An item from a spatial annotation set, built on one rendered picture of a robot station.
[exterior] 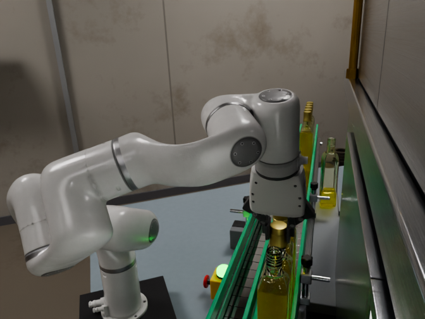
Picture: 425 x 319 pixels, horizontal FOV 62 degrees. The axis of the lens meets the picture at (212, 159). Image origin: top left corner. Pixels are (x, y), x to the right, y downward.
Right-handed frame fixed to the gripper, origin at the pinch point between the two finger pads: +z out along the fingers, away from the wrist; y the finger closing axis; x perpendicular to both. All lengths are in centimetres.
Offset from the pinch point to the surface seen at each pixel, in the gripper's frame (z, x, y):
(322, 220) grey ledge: 40, -46, -8
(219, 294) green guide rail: 18.3, 4.5, 12.9
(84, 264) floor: 141, -81, 152
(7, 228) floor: 148, -107, 250
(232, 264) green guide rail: 21.3, -6.7, 12.9
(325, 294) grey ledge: 30.5, -8.9, -10.2
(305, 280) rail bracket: 22.1, -6.0, -5.2
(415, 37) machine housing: -40.7, 13.8, -14.9
